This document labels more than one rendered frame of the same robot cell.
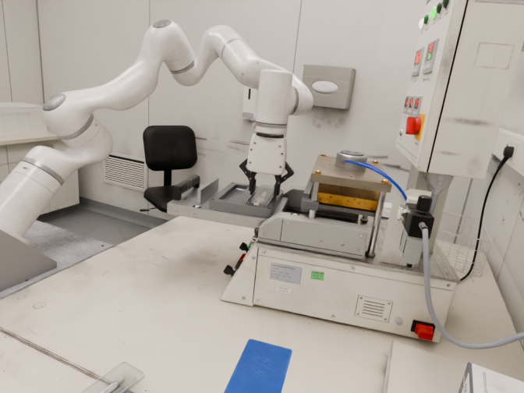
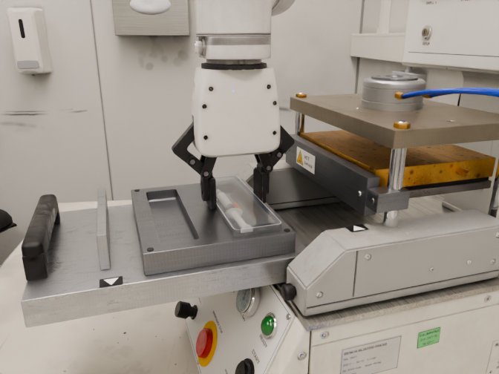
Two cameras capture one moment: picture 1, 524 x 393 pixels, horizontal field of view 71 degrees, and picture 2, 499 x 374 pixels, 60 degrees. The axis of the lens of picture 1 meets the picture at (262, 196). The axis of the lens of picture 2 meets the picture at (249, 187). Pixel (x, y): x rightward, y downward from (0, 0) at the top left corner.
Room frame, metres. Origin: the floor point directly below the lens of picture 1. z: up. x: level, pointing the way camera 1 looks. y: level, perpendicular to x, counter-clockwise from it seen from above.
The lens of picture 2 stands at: (0.51, 0.22, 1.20)
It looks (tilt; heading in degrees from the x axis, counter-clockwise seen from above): 19 degrees down; 332
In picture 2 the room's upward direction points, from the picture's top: straight up
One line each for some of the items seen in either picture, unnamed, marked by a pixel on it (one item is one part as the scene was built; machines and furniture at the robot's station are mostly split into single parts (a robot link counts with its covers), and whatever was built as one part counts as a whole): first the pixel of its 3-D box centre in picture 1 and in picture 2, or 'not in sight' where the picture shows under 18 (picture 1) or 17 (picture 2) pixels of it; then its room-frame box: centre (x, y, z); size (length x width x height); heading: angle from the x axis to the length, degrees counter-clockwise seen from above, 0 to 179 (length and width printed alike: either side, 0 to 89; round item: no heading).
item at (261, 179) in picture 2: (281, 186); (269, 174); (0.97, -0.05, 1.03); 0.03 x 0.03 x 0.07; 79
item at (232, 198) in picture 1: (249, 198); (203, 217); (0.98, 0.04, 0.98); 0.20 x 0.17 x 0.03; 170
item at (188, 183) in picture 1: (187, 186); (43, 231); (1.02, 0.22, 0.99); 0.15 x 0.02 x 0.04; 170
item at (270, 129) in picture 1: (270, 128); (232, 49); (0.98, 0.00, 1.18); 0.09 x 0.08 x 0.03; 79
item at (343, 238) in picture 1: (308, 232); (393, 258); (0.81, -0.12, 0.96); 0.26 x 0.05 x 0.07; 80
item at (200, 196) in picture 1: (232, 200); (166, 230); (0.99, 0.08, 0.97); 0.30 x 0.22 x 0.08; 80
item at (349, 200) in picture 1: (346, 184); (390, 139); (0.93, -0.22, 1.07); 0.22 x 0.17 x 0.10; 170
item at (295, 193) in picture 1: (318, 201); (297, 182); (1.09, -0.18, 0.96); 0.25 x 0.05 x 0.07; 80
